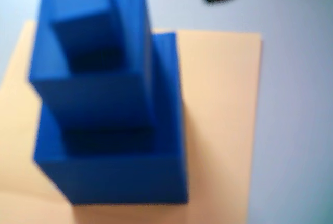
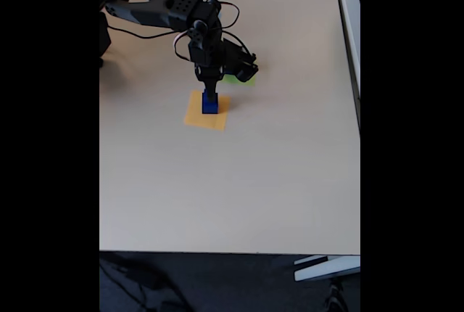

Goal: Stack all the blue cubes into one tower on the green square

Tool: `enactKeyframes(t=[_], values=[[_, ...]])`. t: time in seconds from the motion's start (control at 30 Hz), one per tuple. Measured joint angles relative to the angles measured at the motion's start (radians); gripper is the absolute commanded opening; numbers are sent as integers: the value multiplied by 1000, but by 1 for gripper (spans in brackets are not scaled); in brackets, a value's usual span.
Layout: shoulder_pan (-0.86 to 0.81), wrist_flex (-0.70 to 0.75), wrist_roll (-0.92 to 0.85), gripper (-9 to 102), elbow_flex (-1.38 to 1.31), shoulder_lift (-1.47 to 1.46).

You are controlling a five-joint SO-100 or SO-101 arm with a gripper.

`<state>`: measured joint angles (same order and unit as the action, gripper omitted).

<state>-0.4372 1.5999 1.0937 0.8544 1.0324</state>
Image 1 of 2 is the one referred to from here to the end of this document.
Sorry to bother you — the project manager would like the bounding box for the tiny blue cube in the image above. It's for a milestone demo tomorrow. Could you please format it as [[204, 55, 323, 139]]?
[[46, 0, 125, 73]]

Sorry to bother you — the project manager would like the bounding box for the small blue cube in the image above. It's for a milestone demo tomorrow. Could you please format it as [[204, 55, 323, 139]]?
[[27, 0, 157, 155]]

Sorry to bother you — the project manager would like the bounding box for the medium blue cube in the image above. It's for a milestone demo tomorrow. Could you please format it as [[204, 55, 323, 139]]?
[[32, 32, 190, 206]]

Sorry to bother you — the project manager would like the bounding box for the orange paper square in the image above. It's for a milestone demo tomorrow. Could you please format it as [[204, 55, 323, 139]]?
[[0, 20, 263, 224]]

